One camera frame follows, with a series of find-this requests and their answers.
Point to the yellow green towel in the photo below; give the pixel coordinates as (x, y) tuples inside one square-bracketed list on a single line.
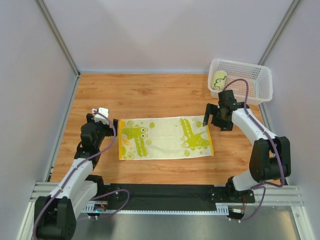
[(165, 138)]

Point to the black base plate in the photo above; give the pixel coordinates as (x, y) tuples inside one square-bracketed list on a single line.
[(227, 194), (109, 192)]

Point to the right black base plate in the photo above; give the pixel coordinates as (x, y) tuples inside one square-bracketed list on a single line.
[(227, 194)]

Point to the black cloth strip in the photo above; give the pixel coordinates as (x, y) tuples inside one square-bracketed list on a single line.
[(168, 197)]

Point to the green patterned towel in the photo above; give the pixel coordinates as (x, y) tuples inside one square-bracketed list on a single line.
[(218, 80)]

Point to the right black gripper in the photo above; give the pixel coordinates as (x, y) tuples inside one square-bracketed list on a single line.
[(215, 116)]

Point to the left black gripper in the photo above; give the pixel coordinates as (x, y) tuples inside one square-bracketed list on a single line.
[(110, 128)]

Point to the left aluminium frame post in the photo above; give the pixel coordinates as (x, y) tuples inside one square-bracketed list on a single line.
[(57, 35)]

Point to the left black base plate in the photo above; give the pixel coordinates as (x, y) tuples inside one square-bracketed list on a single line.
[(109, 192)]

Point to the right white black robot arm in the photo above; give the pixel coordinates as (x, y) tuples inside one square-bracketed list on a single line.
[(270, 160)]

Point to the aluminium frame post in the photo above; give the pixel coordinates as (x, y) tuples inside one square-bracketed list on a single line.
[(57, 35), (279, 30)]

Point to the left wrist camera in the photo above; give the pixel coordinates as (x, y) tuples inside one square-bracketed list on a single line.
[(101, 115)]

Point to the aluminium front rail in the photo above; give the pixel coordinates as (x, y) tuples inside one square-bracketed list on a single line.
[(288, 195)]

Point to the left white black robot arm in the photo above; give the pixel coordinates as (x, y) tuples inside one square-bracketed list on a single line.
[(55, 215)]

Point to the right aluminium frame post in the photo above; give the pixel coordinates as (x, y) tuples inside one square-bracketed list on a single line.
[(279, 30)]

